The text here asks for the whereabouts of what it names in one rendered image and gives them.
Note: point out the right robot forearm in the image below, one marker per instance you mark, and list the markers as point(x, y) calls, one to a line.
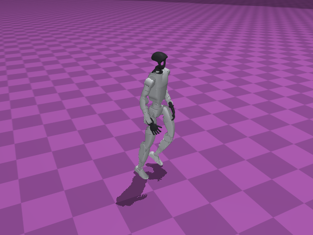
point(145, 111)

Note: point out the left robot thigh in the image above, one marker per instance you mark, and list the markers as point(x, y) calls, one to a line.
point(169, 123)

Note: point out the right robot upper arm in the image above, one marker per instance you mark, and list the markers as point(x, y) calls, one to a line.
point(148, 84)

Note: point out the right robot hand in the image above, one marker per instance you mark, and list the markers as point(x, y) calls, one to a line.
point(154, 127)

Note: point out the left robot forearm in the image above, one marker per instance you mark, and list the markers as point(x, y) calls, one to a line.
point(167, 98)

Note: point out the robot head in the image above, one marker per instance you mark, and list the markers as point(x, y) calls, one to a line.
point(159, 57)

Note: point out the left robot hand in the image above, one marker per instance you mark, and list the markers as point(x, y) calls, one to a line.
point(172, 108)

